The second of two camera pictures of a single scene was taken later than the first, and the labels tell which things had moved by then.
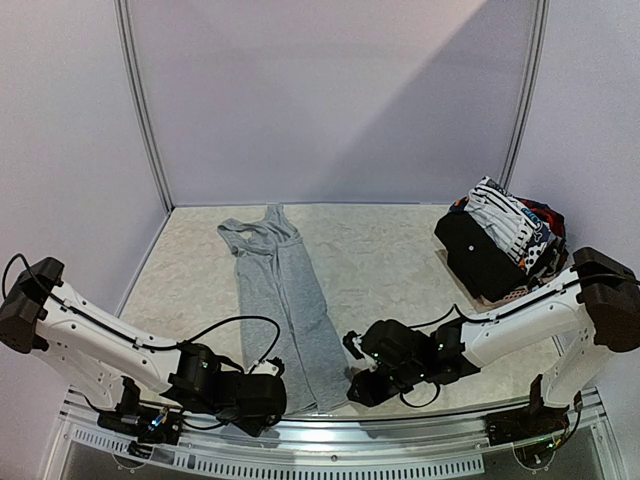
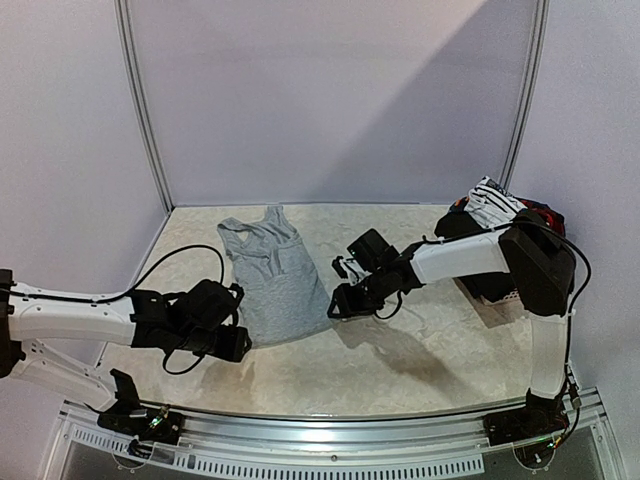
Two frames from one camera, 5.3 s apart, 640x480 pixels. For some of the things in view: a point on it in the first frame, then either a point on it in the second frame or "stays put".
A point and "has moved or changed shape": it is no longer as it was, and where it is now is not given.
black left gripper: [254, 427] → [234, 350]
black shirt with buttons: [487, 266] stays put
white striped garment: [506, 219] stays put
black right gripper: [368, 385] → [357, 296]
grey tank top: [285, 321] has moved or changed shape
